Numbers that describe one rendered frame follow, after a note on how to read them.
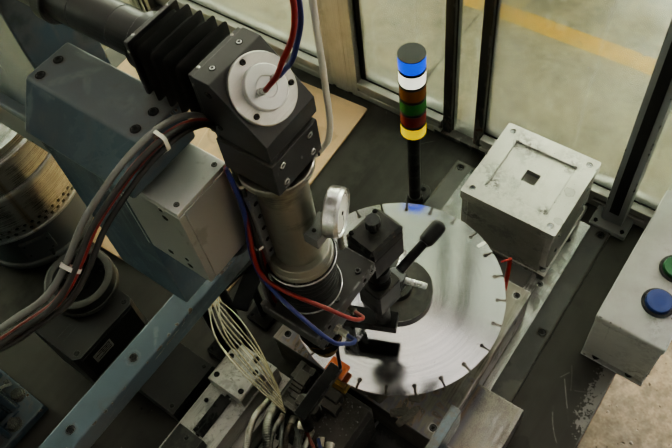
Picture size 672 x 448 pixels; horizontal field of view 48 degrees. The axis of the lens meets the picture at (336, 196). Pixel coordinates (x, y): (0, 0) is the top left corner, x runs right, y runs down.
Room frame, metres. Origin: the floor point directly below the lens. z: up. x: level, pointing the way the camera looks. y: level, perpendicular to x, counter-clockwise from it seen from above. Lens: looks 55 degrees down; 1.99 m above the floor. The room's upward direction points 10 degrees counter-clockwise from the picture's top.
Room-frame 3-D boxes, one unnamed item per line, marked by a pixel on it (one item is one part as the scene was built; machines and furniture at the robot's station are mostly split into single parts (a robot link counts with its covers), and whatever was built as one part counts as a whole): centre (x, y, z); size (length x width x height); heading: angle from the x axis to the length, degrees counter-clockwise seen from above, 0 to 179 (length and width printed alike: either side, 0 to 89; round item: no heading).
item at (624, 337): (0.52, -0.50, 0.82); 0.28 x 0.11 x 0.15; 136
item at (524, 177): (0.73, -0.34, 0.82); 0.18 x 0.18 x 0.15; 46
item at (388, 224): (0.46, -0.04, 1.17); 0.06 x 0.05 x 0.20; 127
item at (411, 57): (0.82, -0.15, 1.14); 0.05 x 0.04 x 0.03; 46
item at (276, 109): (0.51, 0.15, 1.45); 0.35 x 0.07 x 0.28; 46
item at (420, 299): (0.53, -0.07, 0.96); 0.11 x 0.11 x 0.03
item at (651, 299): (0.46, -0.46, 0.90); 0.04 x 0.04 x 0.02
